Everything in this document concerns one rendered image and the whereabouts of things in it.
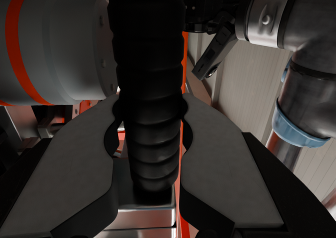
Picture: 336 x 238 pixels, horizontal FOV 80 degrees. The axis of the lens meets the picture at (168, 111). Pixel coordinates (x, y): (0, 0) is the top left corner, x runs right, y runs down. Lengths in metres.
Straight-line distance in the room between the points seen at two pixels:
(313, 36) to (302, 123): 0.10
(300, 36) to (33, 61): 0.29
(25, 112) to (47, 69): 0.16
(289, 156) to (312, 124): 0.32
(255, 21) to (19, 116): 0.36
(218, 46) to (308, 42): 0.12
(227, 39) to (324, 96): 0.15
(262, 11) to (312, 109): 0.13
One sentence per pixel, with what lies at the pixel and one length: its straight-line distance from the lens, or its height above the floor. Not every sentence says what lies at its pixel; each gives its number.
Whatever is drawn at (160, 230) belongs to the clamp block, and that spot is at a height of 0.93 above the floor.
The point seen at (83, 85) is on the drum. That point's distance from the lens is 0.25.
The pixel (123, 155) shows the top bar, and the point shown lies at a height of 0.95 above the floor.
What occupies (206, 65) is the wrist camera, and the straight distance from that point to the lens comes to 0.36.
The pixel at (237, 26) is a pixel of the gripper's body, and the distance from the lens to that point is 0.31.
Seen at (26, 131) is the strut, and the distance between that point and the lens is 0.40.
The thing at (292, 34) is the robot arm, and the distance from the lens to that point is 0.28.
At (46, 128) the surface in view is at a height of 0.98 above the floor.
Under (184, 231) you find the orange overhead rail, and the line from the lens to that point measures 2.97.
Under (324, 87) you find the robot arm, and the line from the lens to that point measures 0.29.
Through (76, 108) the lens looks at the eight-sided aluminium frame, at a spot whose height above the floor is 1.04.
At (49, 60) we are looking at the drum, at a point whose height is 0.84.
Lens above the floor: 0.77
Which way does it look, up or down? 32 degrees up
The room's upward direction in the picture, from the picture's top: 180 degrees counter-clockwise
